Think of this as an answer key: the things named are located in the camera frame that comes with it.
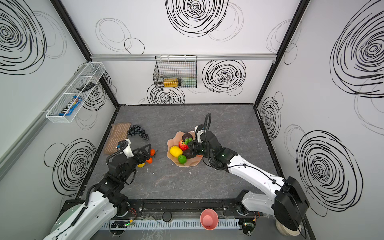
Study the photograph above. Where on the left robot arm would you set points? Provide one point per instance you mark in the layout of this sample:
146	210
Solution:
104	200

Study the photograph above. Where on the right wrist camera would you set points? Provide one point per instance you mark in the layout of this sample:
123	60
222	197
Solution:
200	133

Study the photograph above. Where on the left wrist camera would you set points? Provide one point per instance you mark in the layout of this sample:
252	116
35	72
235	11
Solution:
125	147

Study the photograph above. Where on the black wire basket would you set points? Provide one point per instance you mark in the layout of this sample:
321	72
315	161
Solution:
173	69

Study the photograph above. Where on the yellow bottle in basket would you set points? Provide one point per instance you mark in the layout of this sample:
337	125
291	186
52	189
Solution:
171	83

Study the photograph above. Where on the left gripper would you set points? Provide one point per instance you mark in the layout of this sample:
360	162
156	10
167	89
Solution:
144	151

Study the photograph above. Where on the brown woven mat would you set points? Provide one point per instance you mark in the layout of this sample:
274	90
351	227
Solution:
119	132

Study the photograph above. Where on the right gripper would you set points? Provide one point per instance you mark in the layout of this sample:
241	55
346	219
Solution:
197	147

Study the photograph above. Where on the orange tangerine lower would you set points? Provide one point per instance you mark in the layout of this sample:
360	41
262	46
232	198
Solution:
149	160

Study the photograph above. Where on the green floral plate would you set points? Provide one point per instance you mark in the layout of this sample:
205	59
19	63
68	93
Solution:
66	212

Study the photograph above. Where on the dark avocado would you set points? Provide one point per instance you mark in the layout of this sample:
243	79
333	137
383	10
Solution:
189	154

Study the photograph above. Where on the green lime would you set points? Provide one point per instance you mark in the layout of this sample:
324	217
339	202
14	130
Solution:
182	159

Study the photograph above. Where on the black round knob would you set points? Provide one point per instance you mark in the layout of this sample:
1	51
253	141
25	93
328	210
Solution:
167	217

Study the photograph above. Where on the white slotted cable duct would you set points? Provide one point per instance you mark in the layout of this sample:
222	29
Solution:
153	225

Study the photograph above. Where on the pink wavy fruit bowl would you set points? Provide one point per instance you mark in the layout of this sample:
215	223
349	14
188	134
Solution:
175	142

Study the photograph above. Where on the yellow lemon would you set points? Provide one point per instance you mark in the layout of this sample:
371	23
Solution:
175	151

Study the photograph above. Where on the red crinkled fruit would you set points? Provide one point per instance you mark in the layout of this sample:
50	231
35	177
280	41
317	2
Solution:
183	146

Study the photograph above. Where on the aluminium wall rail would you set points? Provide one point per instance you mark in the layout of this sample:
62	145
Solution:
182	57

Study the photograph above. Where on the white wire shelf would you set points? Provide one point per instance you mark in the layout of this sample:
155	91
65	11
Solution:
93	99

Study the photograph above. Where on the blue candy packet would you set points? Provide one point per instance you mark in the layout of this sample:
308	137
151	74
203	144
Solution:
71	106

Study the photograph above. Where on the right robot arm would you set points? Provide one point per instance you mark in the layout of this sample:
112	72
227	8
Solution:
283	198

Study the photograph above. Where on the pink cup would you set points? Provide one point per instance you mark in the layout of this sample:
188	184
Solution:
209	219

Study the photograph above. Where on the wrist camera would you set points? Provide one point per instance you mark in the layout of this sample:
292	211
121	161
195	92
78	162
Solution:
200	133
125	147

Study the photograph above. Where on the black remote control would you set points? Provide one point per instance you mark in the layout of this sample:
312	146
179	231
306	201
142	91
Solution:
86	87

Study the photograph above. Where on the dark brown mangosteen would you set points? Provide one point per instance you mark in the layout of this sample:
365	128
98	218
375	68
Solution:
187	137

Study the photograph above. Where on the dark grape bunch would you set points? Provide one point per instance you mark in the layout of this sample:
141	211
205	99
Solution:
138	130

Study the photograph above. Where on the green item in basket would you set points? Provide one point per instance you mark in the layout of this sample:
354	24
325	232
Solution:
187	82

